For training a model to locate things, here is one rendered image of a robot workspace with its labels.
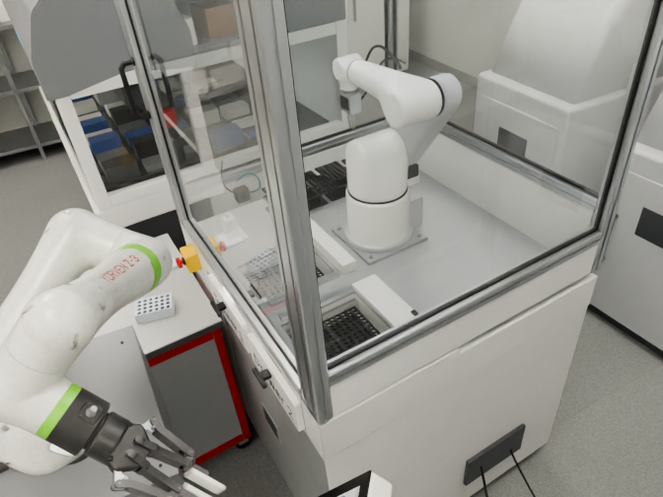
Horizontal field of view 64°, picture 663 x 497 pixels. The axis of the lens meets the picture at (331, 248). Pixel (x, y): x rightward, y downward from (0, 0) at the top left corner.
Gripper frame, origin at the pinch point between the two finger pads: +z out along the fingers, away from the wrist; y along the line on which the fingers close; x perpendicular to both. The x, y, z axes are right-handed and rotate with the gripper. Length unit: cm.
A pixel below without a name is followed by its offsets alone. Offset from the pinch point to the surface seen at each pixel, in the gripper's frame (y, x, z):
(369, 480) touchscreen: 2.6, -23.9, 17.6
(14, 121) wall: 337, 298, -211
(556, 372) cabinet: 88, -3, 97
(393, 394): 42, 0, 36
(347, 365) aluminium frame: 33.6, -9.1, 16.8
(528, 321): 73, -21, 63
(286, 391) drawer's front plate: 36.3, 14.0, 14.3
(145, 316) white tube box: 69, 64, -23
